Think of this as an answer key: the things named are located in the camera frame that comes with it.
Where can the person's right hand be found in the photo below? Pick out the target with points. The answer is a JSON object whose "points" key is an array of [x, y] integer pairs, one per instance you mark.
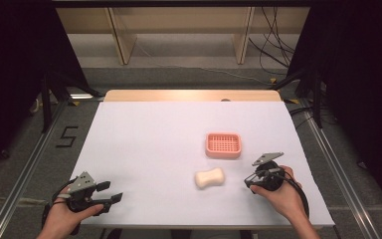
{"points": [[286, 199]]}

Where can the wooden table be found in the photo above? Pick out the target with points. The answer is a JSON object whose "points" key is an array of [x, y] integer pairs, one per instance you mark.
{"points": [[179, 95]]}

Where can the pink soap dish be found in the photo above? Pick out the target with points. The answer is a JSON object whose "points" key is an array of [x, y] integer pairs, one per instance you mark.
{"points": [[223, 145]]}

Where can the aluminium rail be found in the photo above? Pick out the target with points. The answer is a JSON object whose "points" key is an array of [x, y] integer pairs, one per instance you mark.
{"points": [[341, 172], [23, 172]]}

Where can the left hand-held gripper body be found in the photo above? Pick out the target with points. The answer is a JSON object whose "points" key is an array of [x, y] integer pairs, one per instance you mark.
{"points": [[81, 186]]}

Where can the light wooden shelf unit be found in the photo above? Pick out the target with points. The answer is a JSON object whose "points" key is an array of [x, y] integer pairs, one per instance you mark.
{"points": [[182, 23]]}

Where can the cream bone-shaped sponge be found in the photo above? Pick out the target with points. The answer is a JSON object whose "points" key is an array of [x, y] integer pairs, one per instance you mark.
{"points": [[209, 178]]}

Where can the black curtain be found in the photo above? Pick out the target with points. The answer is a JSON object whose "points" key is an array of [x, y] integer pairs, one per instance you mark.
{"points": [[16, 76], [361, 83]]}

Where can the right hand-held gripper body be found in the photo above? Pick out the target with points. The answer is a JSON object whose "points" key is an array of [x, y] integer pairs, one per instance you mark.
{"points": [[271, 177]]}

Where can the person's left hand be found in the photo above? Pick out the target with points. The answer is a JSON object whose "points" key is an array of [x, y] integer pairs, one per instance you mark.
{"points": [[59, 217]]}

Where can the black metal stand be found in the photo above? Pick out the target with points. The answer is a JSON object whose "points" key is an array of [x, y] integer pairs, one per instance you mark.
{"points": [[316, 99], [48, 106]]}

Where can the white table cover sheet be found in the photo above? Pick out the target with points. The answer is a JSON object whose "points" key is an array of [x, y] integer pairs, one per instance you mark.
{"points": [[152, 156]]}

